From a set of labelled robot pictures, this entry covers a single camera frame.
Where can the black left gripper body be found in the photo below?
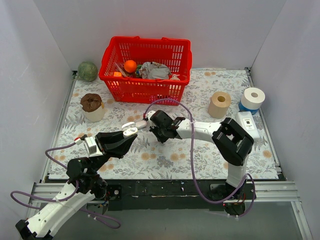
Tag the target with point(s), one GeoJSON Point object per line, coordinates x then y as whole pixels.
{"type": "Point", "coordinates": [101, 144]}

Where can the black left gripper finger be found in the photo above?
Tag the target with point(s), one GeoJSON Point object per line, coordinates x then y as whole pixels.
{"type": "Point", "coordinates": [125, 145]}
{"type": "Point", "coordinates": [109, 140]}

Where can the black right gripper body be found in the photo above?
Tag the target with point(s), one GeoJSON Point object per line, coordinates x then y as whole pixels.
{"type": "Point", "coordinates": [164, 127]}

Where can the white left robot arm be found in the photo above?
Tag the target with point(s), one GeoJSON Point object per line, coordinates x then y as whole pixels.
{"type": "Point", "coordinates": [84, 184]}

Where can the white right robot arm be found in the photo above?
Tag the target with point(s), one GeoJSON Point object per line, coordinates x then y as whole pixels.
{"type": "Point", "coordinates": [232, 141]}

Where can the brown topped paper roll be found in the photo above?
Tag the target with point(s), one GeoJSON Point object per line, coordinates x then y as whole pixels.
{"type": "Point", "coordinates": [93, 107]}

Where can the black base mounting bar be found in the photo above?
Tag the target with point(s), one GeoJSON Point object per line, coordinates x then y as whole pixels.
{"type": "Point", "coordinates": [173, 194]}

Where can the floral patterned table mat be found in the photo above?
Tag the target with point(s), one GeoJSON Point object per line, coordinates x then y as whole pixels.
{"type": "Point", "coordinates": [174, 159]}

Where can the crumpled silver foil bag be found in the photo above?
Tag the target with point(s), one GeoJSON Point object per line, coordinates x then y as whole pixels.
{"type": "Point", "coordinates": [154, 71]}

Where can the red plastic shopping basket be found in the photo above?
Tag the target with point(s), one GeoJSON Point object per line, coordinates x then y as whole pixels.
{"type": "Point", "coordinates": [131, 87]}

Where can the beige paper roll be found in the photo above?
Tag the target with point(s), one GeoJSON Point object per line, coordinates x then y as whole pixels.
{"type": "Point", "coordinates": [219, 104]}

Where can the small orange cube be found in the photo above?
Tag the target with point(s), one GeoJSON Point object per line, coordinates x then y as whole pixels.
{"type": "Point", "coordinates": [117, 74]}

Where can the green textured ball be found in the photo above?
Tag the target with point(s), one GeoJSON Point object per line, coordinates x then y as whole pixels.
{"type": "Point", "coordinates": [87, 71]}

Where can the orange fruit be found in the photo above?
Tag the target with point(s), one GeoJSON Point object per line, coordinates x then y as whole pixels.
{"type": "Point", "coordinates": [130, 66]}

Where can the blue tape roll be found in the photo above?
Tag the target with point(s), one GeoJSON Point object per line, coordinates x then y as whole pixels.
{"type": "Point", "coordinates": [242, 108]}

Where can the white rectangular box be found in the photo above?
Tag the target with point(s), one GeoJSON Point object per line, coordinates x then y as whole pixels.
{"type": "Point", "coordinates": [246, 121]}

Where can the white toilet paper roll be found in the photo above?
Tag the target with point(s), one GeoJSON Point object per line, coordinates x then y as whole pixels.
{"type": "Point", "coordinates": [252, 98]}

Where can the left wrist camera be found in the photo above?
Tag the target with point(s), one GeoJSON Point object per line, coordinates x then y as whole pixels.
{"type": "Point", "coordinates": [90, 145]}

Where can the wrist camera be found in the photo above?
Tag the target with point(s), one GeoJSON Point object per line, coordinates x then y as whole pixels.
{"type": "Point", "coordinates": [90, 145]}
{"type": "Point", "coordinates": [147, 117]}

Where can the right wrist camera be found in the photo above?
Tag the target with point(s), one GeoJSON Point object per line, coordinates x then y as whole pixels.
{"type": "Point", "coordinates": [147, 117]}

